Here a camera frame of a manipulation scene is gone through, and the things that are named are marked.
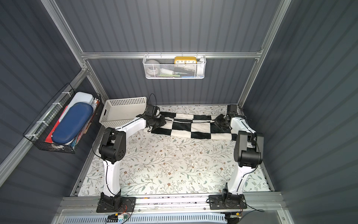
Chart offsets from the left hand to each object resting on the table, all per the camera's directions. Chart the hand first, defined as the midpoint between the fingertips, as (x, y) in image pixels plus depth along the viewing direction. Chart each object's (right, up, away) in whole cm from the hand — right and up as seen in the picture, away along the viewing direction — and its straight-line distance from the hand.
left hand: (168, 122), depth 100 cm
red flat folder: (-53, -7, -35) cm, 64 cm away
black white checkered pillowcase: (+17, -3, +5) cm, 18 cm away
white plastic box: (-50, +15, -22) cm, 56 cm away
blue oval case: (-44, +4, -31) cm, 54 cm away
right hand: (+35, +1, -2) cm, 36 cm away
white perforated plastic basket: (-46, +8, +16) cm, 49 cm away
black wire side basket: (-54, -3, -39) cm, 67 cm away
